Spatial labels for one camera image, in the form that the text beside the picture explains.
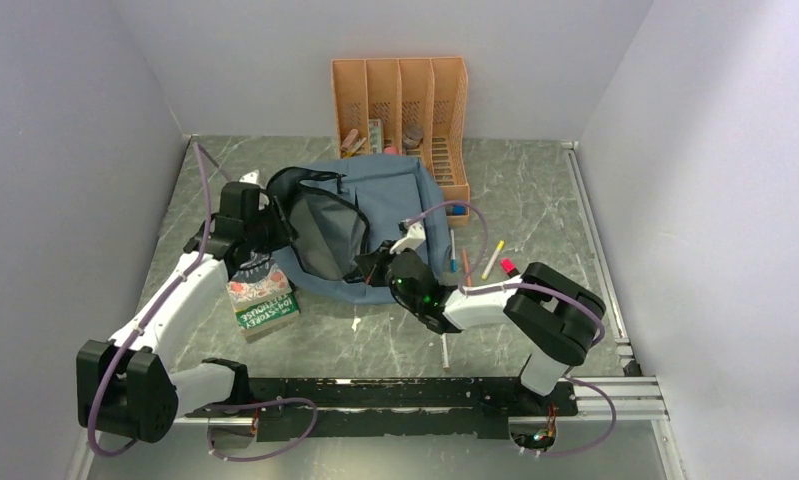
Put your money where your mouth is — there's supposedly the floral Little Women book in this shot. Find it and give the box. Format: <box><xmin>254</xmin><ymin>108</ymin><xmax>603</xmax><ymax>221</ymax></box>
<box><xmin>227</xmin><ymin>257</ymin><xmax>292</xmax><ymax>311</ymax></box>

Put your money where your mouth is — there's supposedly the blue student backpack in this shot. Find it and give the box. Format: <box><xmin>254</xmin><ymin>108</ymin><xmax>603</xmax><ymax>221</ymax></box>
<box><xmin>266</xmin><ymin>154</ymin><xmax>450</xmax><ymax>305</ymax></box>

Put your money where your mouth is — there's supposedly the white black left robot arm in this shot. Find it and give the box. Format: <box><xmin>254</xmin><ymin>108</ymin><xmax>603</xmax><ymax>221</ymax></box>
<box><xmin>76</xmin><ymin>177</ymin><xmax>291</xmax><ymax>443</ymax></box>

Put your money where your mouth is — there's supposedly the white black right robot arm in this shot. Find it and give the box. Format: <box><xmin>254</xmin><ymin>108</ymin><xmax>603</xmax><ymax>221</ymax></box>
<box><xmin>355</xmin><ymin>249</ymin><xmax>606</xmax><ymax>414</ymax></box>

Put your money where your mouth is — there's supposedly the blue white pen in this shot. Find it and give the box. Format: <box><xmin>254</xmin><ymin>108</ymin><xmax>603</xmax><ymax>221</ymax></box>
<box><xmin>449</xmin><ymin>228</ymin><xmax>458</xmax><ymax>273</ymax></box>

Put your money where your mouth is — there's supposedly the orange pencil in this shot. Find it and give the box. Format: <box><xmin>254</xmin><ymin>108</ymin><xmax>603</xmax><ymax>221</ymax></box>
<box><xmin>461</xmin><ymin>248</ymin><xmax>472</xmax><ymax>287</ymax></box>

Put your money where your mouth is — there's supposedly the brown white marker pen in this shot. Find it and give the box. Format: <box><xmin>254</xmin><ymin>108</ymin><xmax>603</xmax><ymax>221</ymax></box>
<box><xmin>440</xmin><ymin>334</ymin><xmax>451</xmax><ymax>373</ymax></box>

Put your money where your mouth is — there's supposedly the green Treehouse book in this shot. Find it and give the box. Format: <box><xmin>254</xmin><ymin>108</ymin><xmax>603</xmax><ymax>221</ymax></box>
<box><xmin>235</xmin><ymin>293</ymin><xmax>300</xmax><ymax>343</ymax></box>

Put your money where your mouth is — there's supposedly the yellow white marker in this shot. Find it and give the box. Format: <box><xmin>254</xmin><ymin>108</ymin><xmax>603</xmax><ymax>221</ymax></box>
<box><xmin>481</xmin><ymin>240</ymin><xmax>505</xmax><ymax>280</ymax></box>

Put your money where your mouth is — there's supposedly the pink black highlighter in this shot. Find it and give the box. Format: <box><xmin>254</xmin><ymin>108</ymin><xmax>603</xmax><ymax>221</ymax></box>
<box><xmin>500</xmin><ymin>258</ymin><xmax>520</xmax><ymax>278</ymax></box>

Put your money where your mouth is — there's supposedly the brown round tape roll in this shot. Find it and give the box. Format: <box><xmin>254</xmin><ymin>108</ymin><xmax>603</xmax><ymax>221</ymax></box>
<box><xmin>402</xmin><ymin>123</ymin><xmax>425</xmax><ymax>151</ymax></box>

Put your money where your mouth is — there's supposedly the white green card box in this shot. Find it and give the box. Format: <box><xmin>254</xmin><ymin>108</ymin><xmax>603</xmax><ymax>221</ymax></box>
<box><xmin>368</xmin><ymin>118</ymin><xmax>384</xmax><ymax>153</ymax></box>

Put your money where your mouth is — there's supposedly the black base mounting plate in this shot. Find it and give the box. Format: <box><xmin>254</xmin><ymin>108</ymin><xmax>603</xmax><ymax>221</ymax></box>
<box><xmin>188</xmin><ymin>377</ymin><xmax>578</xmax><ymax>442</ymax></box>

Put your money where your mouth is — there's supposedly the orange plastic file organizer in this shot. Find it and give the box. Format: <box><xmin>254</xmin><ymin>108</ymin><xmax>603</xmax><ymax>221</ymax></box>
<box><xmin>330</xmin><ymin>56</ymin><xmax>471</xmax><ymax>201</ymax></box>

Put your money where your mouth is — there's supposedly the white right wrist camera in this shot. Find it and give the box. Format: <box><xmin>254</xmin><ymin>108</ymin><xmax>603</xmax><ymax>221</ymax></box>
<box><xmin>390</xmin><ymin>221</ymin><xmax>426</xmax><ymax>255</ymax></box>

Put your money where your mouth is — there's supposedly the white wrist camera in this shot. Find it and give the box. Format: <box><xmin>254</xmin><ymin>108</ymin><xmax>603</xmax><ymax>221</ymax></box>
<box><xmin>390</xmin><ymin>221</ymin><xmax>426</xmax><ymax>255</ymax></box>
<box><xmin>239</xmin><ymin>170</ymin><xmax>261</xmax><ymax>185</ymax></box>

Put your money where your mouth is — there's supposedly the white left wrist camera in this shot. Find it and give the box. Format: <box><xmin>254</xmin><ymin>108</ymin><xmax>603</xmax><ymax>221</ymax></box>
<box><xmin>239</xmin><ymin>170</ymin><xmax>261</xmax><ymax>185</ymax></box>

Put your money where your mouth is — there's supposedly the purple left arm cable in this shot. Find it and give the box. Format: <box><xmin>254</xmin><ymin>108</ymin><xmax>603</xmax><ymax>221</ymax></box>
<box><xmin>86</xmin><ymin>142</ymin><xmax>318</xmax><ymax>463</ymax></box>

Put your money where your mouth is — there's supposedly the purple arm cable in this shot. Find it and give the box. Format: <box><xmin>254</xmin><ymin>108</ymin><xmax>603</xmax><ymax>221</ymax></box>
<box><xmin>401</xmin><ymin>201</ymin><xmax>618</xmax><ymax>458</ymax></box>
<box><xmin>86</xmin><ymin>142</ymin><xmax>318</xmax><ymax>463</ymax></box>

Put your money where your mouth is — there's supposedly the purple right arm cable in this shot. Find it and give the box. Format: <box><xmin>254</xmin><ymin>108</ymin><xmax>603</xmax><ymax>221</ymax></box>
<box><xmin>401</xmin><ymin>201</ymin><xmax>618</xmax><ymax>458</ymax></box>

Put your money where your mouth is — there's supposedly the aluminium frame rail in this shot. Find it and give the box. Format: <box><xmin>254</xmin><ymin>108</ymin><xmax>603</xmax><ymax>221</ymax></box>
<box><xmin>84</xmin><ymin>377</ymin><xmax>669</xmax><ymax>425</ymax></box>

